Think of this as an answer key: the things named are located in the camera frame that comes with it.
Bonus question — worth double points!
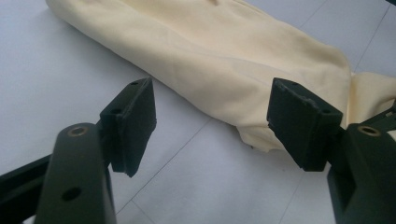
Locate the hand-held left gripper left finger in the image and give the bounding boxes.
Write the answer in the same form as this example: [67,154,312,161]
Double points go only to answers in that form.
[99,77,158,178]

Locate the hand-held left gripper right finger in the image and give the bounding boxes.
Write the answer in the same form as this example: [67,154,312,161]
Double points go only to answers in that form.
[266,77,344,173]

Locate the cream baby pants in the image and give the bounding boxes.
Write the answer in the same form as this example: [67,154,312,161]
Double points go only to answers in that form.
[45,0,396,153]

